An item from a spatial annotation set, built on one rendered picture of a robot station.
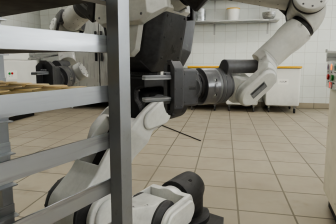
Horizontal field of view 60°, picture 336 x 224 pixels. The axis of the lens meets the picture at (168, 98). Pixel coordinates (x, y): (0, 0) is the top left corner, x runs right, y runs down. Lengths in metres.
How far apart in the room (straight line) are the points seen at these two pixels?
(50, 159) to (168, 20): 0.55
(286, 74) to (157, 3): 4.32
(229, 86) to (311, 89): 5.17
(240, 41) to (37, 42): 5.27
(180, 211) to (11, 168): 0.75
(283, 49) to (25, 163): 0.60
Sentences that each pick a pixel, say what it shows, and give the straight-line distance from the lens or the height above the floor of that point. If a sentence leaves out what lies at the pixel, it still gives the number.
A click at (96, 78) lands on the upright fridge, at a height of 0.55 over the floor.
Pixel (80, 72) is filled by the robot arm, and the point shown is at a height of 0.80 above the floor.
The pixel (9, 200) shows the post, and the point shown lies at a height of 0.45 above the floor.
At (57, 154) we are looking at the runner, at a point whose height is 0.69.
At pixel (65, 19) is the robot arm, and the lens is 1.28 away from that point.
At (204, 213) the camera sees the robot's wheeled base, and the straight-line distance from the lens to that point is 1.36.
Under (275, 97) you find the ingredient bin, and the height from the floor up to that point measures 0.26.
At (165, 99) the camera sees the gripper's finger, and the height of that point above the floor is 0.76.
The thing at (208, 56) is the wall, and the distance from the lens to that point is 5.62.
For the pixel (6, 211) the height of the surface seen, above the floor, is 0.42.
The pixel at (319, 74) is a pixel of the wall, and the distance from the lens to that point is 5.86.
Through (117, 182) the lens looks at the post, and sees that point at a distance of 0.58.
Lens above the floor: 0.84
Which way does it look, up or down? 7 degrees down
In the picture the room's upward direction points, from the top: straight up
